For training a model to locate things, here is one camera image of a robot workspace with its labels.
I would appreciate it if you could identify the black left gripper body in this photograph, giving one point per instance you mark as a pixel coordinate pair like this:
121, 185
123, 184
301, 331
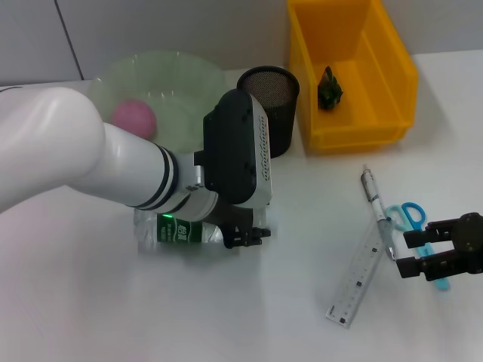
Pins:
237, 215

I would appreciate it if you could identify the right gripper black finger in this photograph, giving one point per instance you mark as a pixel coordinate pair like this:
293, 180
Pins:
422, 237
422, 267

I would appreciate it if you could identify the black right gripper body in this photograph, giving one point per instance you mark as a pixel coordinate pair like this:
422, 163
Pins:
471, 243

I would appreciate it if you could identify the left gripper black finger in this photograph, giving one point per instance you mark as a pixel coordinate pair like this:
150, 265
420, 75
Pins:
258, 235
234, 237

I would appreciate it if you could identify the green label water bottle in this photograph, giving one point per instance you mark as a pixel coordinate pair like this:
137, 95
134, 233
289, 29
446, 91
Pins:
181, 234

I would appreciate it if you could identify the pink peach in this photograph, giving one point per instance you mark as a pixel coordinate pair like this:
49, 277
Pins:
134, 117

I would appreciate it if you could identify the green plastic wrapper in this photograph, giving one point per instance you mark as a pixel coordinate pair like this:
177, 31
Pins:
331, 92

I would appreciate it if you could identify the blue scissors with sheath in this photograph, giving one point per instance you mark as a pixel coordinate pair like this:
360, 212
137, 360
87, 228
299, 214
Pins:
413, 213

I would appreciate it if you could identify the silver white pen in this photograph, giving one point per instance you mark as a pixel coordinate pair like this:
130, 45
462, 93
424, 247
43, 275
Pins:
375, 200

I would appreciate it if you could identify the clear plastic ruler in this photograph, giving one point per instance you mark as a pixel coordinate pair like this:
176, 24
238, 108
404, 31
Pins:
352, 290

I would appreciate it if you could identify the black mesh pen holder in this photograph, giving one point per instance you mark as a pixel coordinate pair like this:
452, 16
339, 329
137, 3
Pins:
281, 113

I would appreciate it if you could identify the translucent green fruit bowl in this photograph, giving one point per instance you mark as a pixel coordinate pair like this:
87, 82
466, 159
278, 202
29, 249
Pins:
177, 83

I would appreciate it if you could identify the yellow plastic bin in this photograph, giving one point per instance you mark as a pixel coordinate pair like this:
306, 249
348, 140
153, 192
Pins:
377, 113

